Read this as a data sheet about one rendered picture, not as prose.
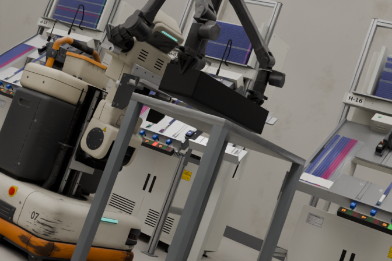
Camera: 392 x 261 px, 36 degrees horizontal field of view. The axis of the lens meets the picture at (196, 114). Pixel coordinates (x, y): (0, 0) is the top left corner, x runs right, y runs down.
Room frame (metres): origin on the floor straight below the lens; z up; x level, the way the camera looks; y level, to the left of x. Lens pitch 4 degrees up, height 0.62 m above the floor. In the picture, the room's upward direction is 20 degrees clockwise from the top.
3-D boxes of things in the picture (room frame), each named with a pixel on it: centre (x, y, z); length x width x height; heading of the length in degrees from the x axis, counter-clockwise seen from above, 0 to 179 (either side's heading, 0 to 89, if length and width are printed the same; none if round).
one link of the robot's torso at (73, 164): (2.92, 0.32, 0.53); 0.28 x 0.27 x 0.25; 143
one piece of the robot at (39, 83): (3.02, 0.57, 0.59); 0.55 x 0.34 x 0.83; 143
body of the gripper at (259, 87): (2.78, -0.23, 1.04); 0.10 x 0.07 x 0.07; 143
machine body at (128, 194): (4.54, -0.03, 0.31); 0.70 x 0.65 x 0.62; 58
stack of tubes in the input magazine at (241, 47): (4.41, -0.02, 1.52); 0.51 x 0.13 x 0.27; 58
